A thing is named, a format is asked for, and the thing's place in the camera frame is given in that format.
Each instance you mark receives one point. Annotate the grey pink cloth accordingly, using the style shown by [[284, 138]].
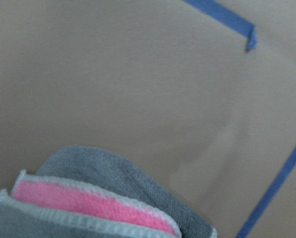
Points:
[[83, 192]]

